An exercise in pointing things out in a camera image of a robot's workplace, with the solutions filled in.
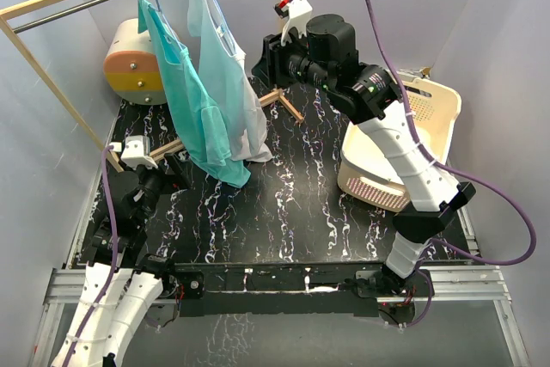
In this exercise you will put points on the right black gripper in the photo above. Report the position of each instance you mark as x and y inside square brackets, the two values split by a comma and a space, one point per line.
[270, 66]

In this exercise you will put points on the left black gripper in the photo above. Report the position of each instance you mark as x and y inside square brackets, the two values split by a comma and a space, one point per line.
[180, 174]

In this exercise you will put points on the teal t shirt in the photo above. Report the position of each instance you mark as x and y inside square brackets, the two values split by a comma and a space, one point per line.
[196, 117]

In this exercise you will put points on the white t shirt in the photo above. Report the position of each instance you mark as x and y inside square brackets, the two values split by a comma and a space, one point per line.
[222, 72]

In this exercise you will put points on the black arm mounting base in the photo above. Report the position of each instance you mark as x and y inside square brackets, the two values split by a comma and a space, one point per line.
[353, 288]

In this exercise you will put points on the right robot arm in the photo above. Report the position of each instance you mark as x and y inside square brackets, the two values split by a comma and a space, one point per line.
[326, 58]

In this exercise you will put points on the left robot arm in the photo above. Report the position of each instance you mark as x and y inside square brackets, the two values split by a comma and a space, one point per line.
[120, 285]

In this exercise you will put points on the cream orange yellow drum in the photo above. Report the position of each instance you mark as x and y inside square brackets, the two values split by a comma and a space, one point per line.
[130, 66]

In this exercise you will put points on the cream plastic laundry basket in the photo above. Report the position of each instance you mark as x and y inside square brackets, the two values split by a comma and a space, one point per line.
[365, 174]

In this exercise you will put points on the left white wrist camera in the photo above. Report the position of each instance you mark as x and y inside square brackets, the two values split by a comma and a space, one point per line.
[134, 152]

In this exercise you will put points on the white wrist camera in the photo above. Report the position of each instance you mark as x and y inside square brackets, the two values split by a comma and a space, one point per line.
[134, 152]
[296, 14]

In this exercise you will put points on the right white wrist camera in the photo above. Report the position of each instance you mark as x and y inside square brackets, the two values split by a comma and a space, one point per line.
[296, 14]

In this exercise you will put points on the wooden clothes rack frame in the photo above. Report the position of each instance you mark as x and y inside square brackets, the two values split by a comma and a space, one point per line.
[24, 8]

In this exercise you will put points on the aluminium rail frame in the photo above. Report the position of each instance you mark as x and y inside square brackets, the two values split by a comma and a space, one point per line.
[353, 235]

